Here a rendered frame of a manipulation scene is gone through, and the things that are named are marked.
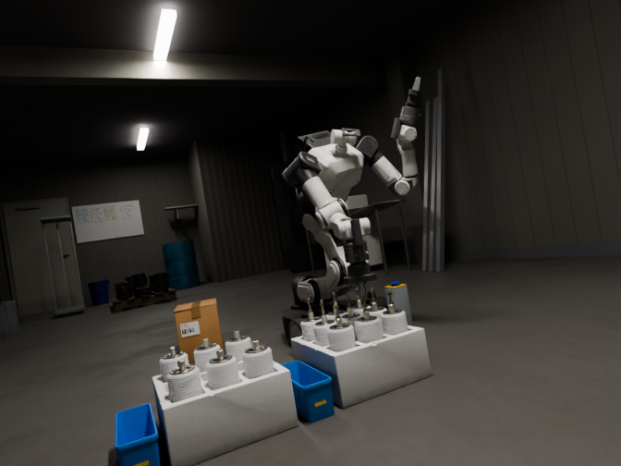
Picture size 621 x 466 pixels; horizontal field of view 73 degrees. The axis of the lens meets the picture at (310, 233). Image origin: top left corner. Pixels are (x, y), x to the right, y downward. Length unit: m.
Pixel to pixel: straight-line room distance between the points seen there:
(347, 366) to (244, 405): 0.37
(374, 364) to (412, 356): 0.17
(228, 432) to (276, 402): 0.16
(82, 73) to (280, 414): 4.26
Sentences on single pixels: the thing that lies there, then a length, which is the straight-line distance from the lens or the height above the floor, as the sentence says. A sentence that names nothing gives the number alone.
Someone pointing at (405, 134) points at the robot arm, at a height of 0.99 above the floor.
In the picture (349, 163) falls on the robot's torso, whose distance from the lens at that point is 2.02.
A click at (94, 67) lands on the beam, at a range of 5.11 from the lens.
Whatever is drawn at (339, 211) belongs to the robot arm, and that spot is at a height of 0.67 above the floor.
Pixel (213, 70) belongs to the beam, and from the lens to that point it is 5.28.
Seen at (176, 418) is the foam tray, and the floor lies 0.14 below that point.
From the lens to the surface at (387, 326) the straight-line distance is 1.64.
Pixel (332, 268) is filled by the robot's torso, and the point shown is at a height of 0.42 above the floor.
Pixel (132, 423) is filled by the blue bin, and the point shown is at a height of 0.07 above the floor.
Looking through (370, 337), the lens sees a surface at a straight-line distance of 1.57.
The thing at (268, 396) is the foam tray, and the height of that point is 0.12.
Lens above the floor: 0.59
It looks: 1 degrees up
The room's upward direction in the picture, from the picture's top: 9 degrees counter-clockwise
